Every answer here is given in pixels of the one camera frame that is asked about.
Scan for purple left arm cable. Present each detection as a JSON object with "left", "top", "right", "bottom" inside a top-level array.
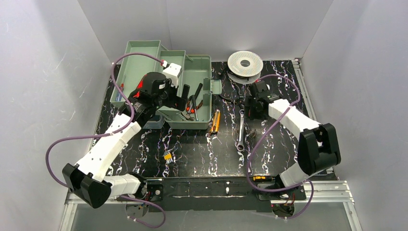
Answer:
[{"left": 45, "top": 52, "right": 166, "bottom": 229}]

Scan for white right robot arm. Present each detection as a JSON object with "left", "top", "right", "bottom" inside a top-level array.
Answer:
[{"left": 245, "top": 80, "right": 341, "bottom": 194}]

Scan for red black utility knife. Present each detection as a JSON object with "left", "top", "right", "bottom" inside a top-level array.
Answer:
[{"left": 131, "top": 79, "right": 145, "bottom": 99}]

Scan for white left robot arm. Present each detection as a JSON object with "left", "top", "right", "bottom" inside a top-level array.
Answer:
[{"left": 62, "top": 63, "right": 190, "bottom": 208}]

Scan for silver combination wrench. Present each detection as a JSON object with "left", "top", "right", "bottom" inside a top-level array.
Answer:
[{"left": 236, "top": 109, "right": 245, "bottom": 152}]

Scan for small black hammer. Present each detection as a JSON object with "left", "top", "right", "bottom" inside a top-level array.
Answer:
[{"left": 186, "top": 95, "right": 197, "bottom": 121}]

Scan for blue handled screwdriver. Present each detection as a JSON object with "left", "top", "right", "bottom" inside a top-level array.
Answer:
[{"left": 116, "top": 75, "right": 126, "bottom": 102}]

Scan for orange black hex key holder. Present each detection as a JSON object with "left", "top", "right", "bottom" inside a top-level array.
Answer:
[{"left": 246, "top": 129, "right": 256, "bottom": 139}]

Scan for yellow black screwdriver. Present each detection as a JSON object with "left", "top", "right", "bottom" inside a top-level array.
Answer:
[{"left": 252, "top": 175, "right": 273, "bottom": 182}]

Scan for white filament spool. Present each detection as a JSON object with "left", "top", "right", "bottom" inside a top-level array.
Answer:
[{"left": 227, "top": 51, "right": 264, "bottom": 85}]

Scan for green plastic tool box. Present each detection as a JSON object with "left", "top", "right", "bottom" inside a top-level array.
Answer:
[{"left": 116, "top": 40, "right": 222, "bottom": 129}]

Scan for black marbled table mat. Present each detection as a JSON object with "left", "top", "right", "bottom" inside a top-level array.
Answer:
[{"left": 107, "top": 62, "right": 297, "bottom": 178}]

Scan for yellow hex key set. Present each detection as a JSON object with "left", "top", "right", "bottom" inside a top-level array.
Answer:
[{"left": 163, "top": 152, "right": 174, "bottom": 164}]

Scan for orange utility knife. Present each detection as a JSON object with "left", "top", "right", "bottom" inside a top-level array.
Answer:
[{"left": 209, "top": 109, "right": 221, "bottom": 134}]

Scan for red needle nose pliers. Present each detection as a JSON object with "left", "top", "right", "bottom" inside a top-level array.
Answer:
[{"left": 186, "top": 96, "right": 203, "bottom": 114}]

